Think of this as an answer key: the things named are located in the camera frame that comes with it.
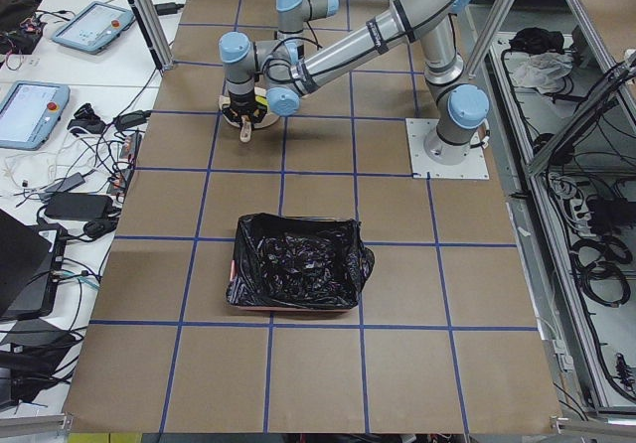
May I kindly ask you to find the black power adapter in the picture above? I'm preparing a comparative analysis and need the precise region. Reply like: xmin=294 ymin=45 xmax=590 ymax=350
xmin=44 ymin=193 xmax=113 ymax=221

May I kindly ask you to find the teach pendant near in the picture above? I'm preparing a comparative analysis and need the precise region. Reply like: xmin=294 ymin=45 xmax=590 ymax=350
xmin=1 ymin=80 xmax=71 ymax=151

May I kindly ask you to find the black laptop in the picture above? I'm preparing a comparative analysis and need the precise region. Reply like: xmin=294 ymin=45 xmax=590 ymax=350
xmin=1 ymin=212 xmax=68 ymax=322

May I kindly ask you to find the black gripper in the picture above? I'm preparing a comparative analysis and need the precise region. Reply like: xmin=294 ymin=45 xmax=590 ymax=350
xmin=221 ymin=92 xmax=266 ymax=125

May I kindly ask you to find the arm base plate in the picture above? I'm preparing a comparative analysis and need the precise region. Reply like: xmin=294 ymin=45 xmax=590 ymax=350
xmin=405 ymin=118 xmax=490 ymax=180

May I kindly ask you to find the teach pendant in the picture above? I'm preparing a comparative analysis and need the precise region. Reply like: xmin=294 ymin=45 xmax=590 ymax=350
xmin=52 ymin=1 xmax=135 ymax=55
xmin=1 ymin=80 xmax=71 ymax=151

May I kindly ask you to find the teach pendant far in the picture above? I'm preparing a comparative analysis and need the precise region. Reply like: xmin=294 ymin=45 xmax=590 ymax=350
xmin=52 ymin=1 xmax=135 ymax=55

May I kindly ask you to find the white cloth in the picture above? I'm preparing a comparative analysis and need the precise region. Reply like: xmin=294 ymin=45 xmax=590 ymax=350
xmin=511 ymin=52 xmax=573 ymax=93

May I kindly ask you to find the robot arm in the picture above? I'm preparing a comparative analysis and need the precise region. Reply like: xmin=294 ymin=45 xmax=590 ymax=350
xmin=219 ymin=0 xmax=490 ymax=149
xmin=275 ymin=0 xmax=340 ymax=39

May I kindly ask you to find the white dustpan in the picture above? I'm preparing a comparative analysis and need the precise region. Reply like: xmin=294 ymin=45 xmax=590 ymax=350
xmin=218 ymin=86 xmax=279 ymax=143

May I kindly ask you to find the aluminium frame post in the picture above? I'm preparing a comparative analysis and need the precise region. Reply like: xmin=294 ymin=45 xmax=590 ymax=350
xmin=127 ymin=0 xmax=174 ymax=73

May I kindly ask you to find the black trash bag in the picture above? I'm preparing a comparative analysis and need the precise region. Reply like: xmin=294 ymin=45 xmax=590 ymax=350
xmin=226 ymin=213 xmax=375 ymax=309

